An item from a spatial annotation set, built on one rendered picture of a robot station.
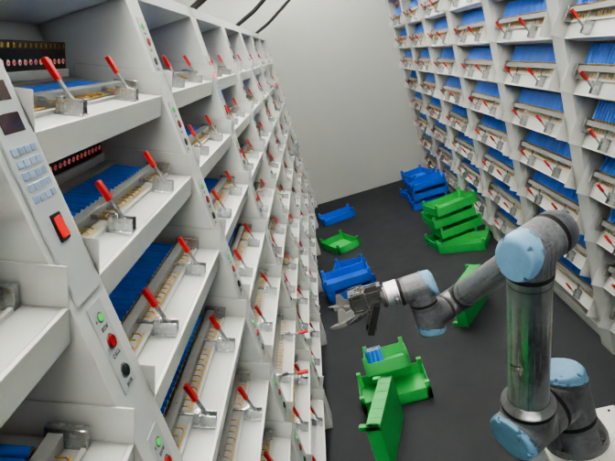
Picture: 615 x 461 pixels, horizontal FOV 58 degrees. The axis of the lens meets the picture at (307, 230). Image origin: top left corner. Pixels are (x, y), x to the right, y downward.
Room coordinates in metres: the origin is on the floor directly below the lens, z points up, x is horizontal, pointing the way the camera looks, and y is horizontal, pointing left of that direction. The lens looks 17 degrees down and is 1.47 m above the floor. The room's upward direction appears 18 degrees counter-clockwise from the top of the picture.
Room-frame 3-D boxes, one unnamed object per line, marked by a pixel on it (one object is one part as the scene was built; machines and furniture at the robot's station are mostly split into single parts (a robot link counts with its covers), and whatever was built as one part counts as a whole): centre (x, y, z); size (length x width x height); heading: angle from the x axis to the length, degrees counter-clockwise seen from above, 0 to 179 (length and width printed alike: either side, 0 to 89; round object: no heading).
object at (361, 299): (1.66, -0.12, 0.67); 0.12 x 0.08 x 0.09; 85
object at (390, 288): (1.65, -0.20, 0.67); 0.10 x 0.05 x 0.09; 175
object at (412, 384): (2.09, -0.15, 0.04); 0.30 x 0.20 x 0.08; 85
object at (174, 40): (2.04, 0.25, 0.86); 0.20 x 0.09 x 1.73; 85
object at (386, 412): (1.80, -0.05, 0.10); 0.30 x 0.08 x 0.20; 158
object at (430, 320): (1.64, -0.30, 0.55); 0.12 x 0.09 x 0.12; 117
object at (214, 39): (2.74, 0.18, 0.86); 0.20 x 0.09 x 1.73; 85
